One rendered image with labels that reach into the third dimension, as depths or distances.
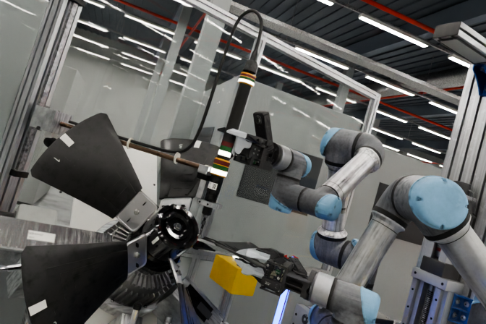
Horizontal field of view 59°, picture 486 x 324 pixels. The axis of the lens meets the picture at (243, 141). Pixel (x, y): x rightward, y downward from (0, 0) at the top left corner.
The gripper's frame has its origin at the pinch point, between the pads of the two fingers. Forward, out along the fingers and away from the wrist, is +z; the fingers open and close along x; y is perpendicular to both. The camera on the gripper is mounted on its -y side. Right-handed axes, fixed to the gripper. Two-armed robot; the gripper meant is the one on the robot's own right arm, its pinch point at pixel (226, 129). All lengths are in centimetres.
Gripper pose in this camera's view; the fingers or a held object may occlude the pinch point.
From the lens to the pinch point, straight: 113.1
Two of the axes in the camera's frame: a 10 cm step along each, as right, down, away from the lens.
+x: -6.6, -1.5, 7.4
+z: -6.9, -2.6, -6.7
